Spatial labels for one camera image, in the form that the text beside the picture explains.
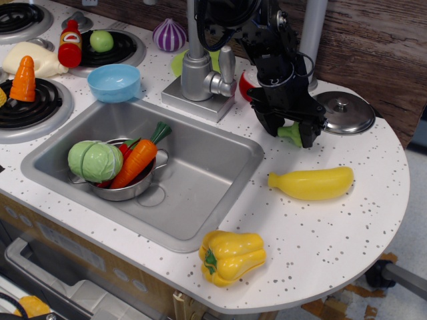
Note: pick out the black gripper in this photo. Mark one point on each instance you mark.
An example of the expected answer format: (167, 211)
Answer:
(283, 95)

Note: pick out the light green toy broccoli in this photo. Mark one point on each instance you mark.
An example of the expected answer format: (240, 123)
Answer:
(291, 132)

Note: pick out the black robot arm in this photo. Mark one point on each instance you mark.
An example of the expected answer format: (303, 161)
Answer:
(271, 45)

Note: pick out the light blue plastic bowl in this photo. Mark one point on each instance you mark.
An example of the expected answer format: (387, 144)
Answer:
(114, 83)

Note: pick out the steel pot lid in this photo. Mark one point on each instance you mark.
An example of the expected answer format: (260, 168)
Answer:
(346, 113)

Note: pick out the yellow toy banana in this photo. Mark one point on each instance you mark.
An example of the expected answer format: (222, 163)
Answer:
(314, 185)

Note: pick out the red toy cheese wedge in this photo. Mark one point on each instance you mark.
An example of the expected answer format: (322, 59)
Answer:
(248, 80)

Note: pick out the grey toy sink basin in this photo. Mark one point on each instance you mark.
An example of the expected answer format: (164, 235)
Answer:
(202, 172)

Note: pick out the silver toy faucet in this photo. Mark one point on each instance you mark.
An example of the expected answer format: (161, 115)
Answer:
(200, 90)

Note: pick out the grey metal pole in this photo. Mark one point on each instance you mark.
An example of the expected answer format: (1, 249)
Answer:
(310, 41)

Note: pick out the lime green plate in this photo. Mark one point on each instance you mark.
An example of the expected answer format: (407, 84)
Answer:
(177, 62)

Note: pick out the yellow toy bell pepper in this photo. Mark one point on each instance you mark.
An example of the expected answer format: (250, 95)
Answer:
(226, 256)

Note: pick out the orange toy carrot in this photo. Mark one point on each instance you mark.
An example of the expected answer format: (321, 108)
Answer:
(143, 153)

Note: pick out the purple striped toy onion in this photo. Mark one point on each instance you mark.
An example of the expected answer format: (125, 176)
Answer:
(169, 36)

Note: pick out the small steel pot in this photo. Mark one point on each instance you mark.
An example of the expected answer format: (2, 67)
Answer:
(139, 185)

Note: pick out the red toy chili pepper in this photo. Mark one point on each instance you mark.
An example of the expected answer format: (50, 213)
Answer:
(126, 146)

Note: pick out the black caster wheel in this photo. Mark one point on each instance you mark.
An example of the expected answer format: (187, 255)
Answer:
(374, 275)

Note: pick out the middle black stove burner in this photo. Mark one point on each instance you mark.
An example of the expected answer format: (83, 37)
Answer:
(127, 49)

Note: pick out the black stove burner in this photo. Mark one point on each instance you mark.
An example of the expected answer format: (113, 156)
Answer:
(26, 121)
(127, 49)

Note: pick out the green toy cabbage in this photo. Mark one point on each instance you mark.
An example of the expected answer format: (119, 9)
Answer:
(95, 161)

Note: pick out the green toy apple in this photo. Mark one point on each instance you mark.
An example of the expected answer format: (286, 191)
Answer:
(101, 41)

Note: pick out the grey stove knob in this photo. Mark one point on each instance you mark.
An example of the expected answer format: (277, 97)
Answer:
(84, 23)

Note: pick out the red toy ketchup bottle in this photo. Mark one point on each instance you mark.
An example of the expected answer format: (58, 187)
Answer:
(70, 45)

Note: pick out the cream toy chicken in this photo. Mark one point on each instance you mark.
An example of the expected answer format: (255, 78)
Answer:
(46, 63)

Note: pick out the front black stove burner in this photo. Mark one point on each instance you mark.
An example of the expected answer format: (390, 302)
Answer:
(26, 121)

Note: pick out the orange toy cone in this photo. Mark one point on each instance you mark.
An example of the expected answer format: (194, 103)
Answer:
(24, 84)

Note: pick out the yellow toy corn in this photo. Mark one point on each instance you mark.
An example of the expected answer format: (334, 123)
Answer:
(3, 97)

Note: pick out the back left stove burner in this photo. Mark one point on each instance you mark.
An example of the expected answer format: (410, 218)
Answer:
(23, 21)

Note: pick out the orange toy below counter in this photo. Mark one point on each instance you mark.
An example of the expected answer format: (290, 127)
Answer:
(34, 306)

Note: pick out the grey oven door handle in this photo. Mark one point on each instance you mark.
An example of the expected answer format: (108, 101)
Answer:
(64, 285)

